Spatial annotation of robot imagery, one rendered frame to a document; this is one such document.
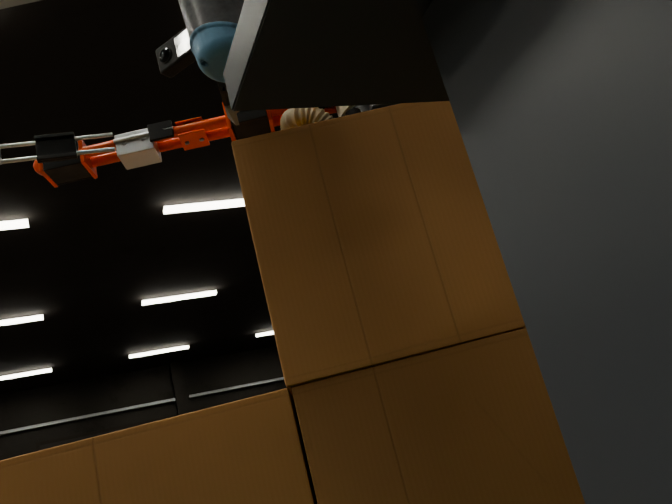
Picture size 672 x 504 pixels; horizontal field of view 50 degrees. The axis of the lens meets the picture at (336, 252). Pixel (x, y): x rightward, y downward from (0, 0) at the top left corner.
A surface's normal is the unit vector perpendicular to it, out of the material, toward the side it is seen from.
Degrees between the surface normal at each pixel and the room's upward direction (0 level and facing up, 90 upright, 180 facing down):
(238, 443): 90
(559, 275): 90
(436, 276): 90
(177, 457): 90
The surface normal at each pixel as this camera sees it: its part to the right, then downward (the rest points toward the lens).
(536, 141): -0.92, 0.12
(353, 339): 0.00, -0.31
